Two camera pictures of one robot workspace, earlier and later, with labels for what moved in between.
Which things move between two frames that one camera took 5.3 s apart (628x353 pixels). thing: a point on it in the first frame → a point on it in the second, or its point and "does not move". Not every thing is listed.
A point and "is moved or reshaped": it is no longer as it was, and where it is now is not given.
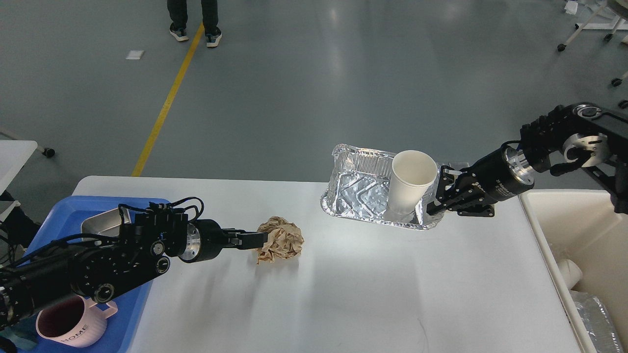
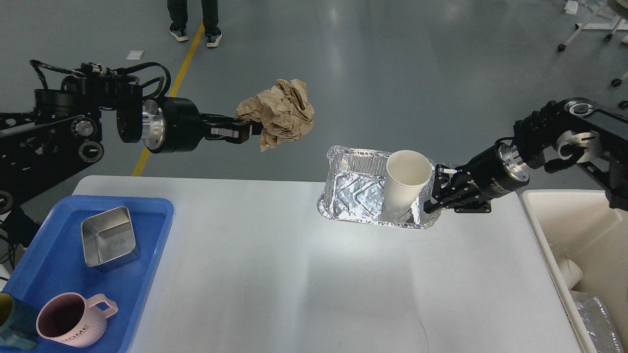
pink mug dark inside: [75, 321] does not move
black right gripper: [500, 174] does not move
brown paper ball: [284, 239] → [284, 112]
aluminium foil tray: [359, 189] does not move
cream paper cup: [412, 172] is moved or reshaped
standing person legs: [178, 19] does not move
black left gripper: [205, 240] → [172, 124]
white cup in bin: [571, 272] does not move
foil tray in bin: [597, 323] does not move
